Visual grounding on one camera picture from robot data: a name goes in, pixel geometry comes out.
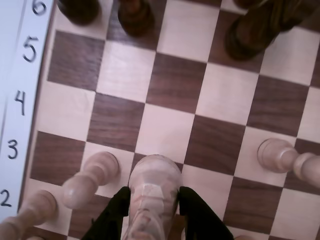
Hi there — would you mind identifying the dark wooden knight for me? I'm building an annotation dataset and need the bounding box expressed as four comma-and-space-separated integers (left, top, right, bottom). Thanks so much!
224, 0, 320, 61

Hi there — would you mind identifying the light wooden knight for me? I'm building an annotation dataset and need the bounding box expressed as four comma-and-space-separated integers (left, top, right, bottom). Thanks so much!
121, 154, 183, 240

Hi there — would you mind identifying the wooden chessboard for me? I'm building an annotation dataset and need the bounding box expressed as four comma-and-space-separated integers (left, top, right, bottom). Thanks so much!
17, 0, 320, 240

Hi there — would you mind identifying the light wooden pawn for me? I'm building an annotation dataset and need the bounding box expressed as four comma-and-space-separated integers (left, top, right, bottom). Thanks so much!
62, 151, 121, 210
257, 137, 320, 183
0, 189, 59, 240

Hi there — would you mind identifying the dark wooden bishop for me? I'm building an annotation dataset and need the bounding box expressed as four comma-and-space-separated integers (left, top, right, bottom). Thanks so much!
56, 0, 100, 26

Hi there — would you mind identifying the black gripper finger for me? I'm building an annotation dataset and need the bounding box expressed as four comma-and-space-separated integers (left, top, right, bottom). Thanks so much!
81, 186, 131, 240
179, 186, 236, 240

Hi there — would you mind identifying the white number label strip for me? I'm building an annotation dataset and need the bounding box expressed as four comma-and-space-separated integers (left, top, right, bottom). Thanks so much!
0, 0, 55, 226

